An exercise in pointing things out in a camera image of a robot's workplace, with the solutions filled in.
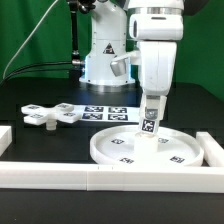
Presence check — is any white left fence piece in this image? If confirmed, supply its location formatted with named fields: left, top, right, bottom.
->
left=0, top=126, right=12, bottom=156

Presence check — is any white front fence rail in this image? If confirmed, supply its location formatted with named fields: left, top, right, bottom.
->
left=0, top=162, right=224, bottom=193

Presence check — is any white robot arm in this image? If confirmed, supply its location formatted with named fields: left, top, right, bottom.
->
left=80, top=0, right=209, bottom=124

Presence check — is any black camera stand pole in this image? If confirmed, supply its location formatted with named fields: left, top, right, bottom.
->
left=66, top=0, right=96, bottom=78

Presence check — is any white round table top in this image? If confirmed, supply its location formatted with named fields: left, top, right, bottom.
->
left=90, top=125, right=204, bottom=167

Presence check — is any white fence piece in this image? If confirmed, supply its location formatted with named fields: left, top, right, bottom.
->
left=0, top=126, right=12, bottom=156
left=196, top=132, right=224, bottom=167

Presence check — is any white marker sheet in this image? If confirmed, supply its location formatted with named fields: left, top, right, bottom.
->
left=73, top=105, right=139, bottom=123

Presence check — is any white right fence piece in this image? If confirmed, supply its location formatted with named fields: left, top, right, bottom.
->
left=196, top=132, right=224, bottom=167

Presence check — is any white cross-shaped table base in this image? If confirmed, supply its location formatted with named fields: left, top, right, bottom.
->
left=21, top=103, right=82, bottom=131

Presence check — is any black cable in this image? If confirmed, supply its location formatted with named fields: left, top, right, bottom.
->
left=0, top=60, right=75, bottom=85

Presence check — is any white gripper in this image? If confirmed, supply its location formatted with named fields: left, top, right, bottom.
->
left=138, top=41, right=177, bottom=126

